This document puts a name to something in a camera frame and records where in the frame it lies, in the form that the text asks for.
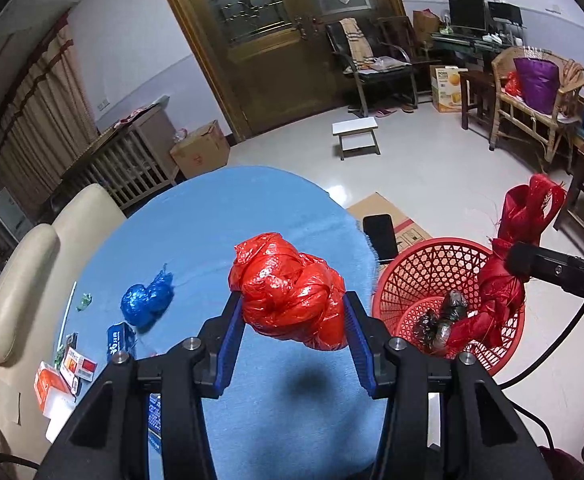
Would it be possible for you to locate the small white stool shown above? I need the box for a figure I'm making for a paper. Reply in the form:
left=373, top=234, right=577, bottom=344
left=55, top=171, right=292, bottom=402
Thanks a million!
left=333, top=116, right=381, bottom=161

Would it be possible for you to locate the flat cardboard box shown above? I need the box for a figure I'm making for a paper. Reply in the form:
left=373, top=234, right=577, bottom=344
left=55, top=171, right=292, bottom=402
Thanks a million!
left=346, top=191, right=435, bottom=261

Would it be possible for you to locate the orange and white medicine box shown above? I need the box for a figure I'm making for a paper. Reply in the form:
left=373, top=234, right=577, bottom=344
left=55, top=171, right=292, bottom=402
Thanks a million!
left=63, top=347, right=97, bottom=382

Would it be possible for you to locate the red plastic bag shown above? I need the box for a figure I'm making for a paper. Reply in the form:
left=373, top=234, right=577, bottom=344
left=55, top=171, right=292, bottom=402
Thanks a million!
left=228, top=232, right=347, bottom=352

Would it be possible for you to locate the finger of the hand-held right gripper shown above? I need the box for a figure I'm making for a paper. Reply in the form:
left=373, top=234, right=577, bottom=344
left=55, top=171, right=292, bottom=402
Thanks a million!
left=503, top=241, right=584, bottom=317

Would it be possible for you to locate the computer monitor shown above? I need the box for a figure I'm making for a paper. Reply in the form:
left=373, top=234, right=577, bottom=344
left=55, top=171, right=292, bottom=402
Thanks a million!
left=448, top=0, right=489, bottom=33

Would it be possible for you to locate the clear plastic bag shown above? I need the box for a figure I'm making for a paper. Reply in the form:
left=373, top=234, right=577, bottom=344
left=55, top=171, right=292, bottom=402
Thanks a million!
left=369, top=56, right=410, bottom=72

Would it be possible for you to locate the blue plastic bag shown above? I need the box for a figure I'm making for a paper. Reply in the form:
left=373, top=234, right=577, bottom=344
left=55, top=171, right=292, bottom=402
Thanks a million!
left=120, top=270, right=175, bottom=330

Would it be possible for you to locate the dark wooden armchair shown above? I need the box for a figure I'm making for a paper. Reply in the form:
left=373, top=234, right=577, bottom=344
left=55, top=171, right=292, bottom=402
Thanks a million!
left=377, top=15, right=435, bottom=63

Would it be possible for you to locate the purple bag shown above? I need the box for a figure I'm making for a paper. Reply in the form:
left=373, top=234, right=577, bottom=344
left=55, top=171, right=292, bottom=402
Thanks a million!
left=513, top=57, right=560, bottom=116

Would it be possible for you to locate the black smartphone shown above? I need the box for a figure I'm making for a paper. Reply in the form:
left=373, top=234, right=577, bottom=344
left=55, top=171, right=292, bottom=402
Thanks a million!
left=363, top=214, right=400, bottom=263

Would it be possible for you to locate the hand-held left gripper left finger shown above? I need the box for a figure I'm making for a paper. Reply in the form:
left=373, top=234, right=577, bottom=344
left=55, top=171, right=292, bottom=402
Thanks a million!
left=34, top=290, right=247, bottom=480

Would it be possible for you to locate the black metal chair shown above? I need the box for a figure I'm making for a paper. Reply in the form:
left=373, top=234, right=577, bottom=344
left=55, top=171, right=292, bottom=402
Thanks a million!
left=326, top=17, right=417, bottom=113

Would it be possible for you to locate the red mesh bag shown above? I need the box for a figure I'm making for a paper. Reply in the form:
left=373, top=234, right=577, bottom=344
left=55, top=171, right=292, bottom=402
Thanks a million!
left=446, top=174, right=567, bottom=356

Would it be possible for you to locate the red plastic basket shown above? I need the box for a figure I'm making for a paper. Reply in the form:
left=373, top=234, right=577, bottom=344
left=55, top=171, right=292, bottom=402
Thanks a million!
left=372, top=237, right=526, bottom=378

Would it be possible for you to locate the wooden crib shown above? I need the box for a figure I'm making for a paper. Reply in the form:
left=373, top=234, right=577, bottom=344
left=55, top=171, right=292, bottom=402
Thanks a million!
left=62, top=105, right=180, bottom=211

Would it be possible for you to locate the striped beige scarf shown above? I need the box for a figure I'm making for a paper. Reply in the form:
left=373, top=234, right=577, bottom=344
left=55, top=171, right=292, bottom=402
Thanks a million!
left=339, top=17, right=375, bottom=71

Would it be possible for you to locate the wooden glass-panel door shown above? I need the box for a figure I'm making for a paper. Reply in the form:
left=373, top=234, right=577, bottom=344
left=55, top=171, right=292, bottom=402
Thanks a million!
left=149, top=0, right=407, bottom=141

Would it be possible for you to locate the tall brown cardboard box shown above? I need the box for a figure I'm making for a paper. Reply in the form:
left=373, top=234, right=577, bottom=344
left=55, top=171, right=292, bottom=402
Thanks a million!
left=413, top=9, right=441, bottom=47

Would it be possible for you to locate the glass computer desk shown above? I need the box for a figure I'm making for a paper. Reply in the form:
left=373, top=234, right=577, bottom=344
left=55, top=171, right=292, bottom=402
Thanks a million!
left=432, top=30, right=525, bottom=68

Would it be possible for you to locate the wicker chair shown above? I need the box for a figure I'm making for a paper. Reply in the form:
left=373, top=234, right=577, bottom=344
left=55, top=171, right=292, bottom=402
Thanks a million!
left=489, top=46, right=584, bottom=171

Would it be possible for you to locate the beige curtain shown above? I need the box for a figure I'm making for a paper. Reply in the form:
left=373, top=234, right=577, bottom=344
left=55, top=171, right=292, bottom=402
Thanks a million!
left=0, top=12, right=100, bottom=221

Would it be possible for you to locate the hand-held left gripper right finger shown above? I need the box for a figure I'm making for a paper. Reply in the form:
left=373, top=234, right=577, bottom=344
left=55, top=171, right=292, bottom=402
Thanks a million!
left=343, top=290, right=554, bottom=480

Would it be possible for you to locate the orange and white carton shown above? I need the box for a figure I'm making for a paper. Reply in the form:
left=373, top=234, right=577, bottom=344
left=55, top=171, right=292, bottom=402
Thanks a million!
left=34, top=364, right=78, bottom=417

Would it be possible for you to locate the orange printed carton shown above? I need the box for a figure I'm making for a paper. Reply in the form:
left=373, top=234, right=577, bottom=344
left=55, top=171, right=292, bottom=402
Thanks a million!
left=429, top=65, right=468, bottom=113

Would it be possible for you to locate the dark wooden side table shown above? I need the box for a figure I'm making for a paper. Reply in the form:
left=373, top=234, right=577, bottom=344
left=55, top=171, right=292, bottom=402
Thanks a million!
left=459, top=70, right=498, bottom=131

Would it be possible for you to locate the black plastic bag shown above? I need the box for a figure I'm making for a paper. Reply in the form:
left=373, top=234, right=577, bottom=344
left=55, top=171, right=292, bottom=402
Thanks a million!
left=413, top=310, right=454, bottom=349
left=441, top=290, right=469, bottom=322

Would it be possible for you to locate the blue tablecloth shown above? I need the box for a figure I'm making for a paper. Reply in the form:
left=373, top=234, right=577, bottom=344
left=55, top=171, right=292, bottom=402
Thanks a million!
left=64, top=165, right=393, bottom=480

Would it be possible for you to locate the white appliance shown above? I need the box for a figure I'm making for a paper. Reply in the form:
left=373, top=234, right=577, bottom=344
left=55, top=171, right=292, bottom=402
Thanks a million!
left=0, top=187, right=35, bottom=241

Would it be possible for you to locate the black cable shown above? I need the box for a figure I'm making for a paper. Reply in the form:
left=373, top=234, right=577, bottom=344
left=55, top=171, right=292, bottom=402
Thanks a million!
left=499, top=302, right=584, bottom=453

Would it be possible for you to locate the cream leather sofa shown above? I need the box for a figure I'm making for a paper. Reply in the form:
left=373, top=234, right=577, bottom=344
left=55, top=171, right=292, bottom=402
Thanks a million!
left=0, top=183, right=127, bottom=480

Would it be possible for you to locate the pair of slippers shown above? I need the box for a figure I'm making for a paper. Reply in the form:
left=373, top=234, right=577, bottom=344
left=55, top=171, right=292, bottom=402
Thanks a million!
left=374, top=104, right=416, bottom=119

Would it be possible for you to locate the blue toothpaste box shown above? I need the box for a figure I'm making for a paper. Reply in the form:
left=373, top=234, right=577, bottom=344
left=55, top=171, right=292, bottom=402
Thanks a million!
left=106, top=324, right=138, bottom=364

